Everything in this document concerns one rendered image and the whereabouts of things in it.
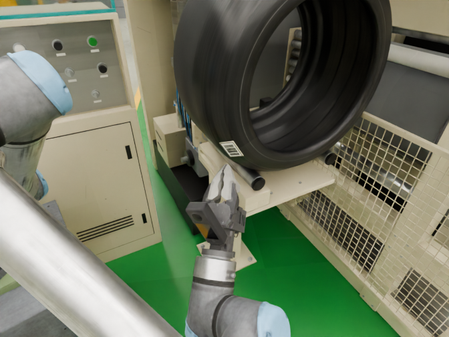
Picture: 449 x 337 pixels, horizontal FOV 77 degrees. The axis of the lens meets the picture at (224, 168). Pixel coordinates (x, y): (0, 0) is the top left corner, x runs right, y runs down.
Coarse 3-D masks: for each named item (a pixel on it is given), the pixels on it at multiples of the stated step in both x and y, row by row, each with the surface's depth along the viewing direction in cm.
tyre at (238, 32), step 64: (192, 0) 66; (256, 0) 54; (320, 0) 88; (384, 0) 66; (192, 64) 64; (256, 64) 59; (320, 64) 101; (384, 64) 79; (256, 128) 104; (320, 128) 97
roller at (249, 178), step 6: (222, 156) 96; (234, 162) 89; (234, 168) 90; (240, 168) 87; (246, 168) 85; (240, 174) 87; (246, 174) 84; (252, 174) 83; (258, 174) 83; (246, 180) 84; (252, 180) 82; (258, 180) 81; (264, 180) 83; (252, 186) 82; (258, 186) 82
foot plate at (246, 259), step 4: (200, 244) 176; (204, 244) 176; (208, 244) 176; (244, 244) 176; (200, 248) 173; (204, 248) 173; (208, 248) 173; (244, 248) 173; (200, 252) 171; (244, 252) 171; (248, 252) 171; (240, 256) 168; (244, 256) 168; (248, 256) 168; (252, 256) 168; (236, 260) 166; (240, 260) 166; (244, 260) 166; (248, 260) 166; (252, 260) 166; (256, 260) 166; (240, 264) 164; (244, 264) 164; (248, 264) 164; (236, 268) 162; (240, 268) 162
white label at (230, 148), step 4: (220, 144) 71; (224, 144) 70; (228, 144) 70; (232, 144) 70; (224, 148) 72; (228, 148) 71; (232, 148) 71; (236, 148) 71; (228, 152) 73; (232, 152) 72; (236, 152) 72; (240, 152) 72; (232, 156) 74
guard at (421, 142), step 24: (384, 120) 94; (432, 144) 81; (336, 168) 118; (384, 168) 98; (408, 192) 93; (360, 216) 113; (408, 216) 94; (432, 240) 89; (408, 312) 105; (432, 336) 99
